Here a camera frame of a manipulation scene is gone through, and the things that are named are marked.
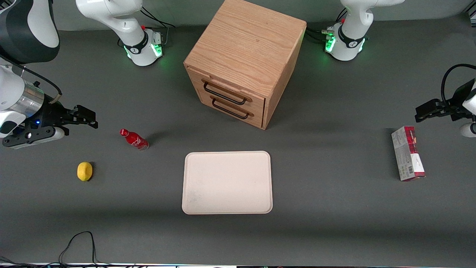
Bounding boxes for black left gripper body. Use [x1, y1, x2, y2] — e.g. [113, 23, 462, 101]
[446, 79, 476, 121]

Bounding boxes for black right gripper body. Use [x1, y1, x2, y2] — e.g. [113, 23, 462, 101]
[35, 98, 66, 129]

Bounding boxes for wooden drawer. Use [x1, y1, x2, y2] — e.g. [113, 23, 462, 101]
[193, 84, 265, 130]
[186, 66, 266, 114]

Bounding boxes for black metal drawer handle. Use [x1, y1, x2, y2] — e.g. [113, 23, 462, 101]
[203, 80, 249, 106]
[210, 97, 251, 120]

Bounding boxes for wooden drawer cabinet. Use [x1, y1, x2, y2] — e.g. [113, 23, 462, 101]
[183, 0, 307, 130]

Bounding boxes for red plaid carton box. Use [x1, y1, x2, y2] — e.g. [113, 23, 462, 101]
[391, 126, 426, 182]

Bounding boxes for yellow lemon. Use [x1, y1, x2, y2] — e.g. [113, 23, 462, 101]
[77, 162, 93, 182]

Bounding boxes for red cola bottle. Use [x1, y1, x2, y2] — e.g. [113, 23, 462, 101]
[119, 128, 150, 151]

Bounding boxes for beige plastic tray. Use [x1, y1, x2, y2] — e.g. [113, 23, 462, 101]
[182, 150, 273, 215]

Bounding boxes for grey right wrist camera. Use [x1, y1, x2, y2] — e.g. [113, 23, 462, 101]
[2, 126, 70, 149]

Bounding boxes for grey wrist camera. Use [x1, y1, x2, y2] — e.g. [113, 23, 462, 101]
[2, 126, 70, 149]
[460, 122, 476, 138]

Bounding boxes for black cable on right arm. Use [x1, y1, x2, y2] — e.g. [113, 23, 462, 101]
[0, 55, 63, 105]

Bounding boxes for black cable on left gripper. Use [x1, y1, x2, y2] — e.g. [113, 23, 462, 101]
[441, 63, 476, 110]

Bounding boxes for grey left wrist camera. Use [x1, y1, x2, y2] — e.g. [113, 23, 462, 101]
[460, 122, 476, 138]

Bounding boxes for black right arm base cables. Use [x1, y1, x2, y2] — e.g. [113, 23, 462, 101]
[139, 6, 176, 47]

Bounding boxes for black arm base cables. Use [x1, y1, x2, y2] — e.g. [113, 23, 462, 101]
[305, 7, 348, 44]
[139, 6, 176, 47]

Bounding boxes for thin black looped cable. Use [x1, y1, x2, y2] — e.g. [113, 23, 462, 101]
[58, 231, 99, 265]

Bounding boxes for black left arm base cables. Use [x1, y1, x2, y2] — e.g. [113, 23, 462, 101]
[305, 7, 348, 44]

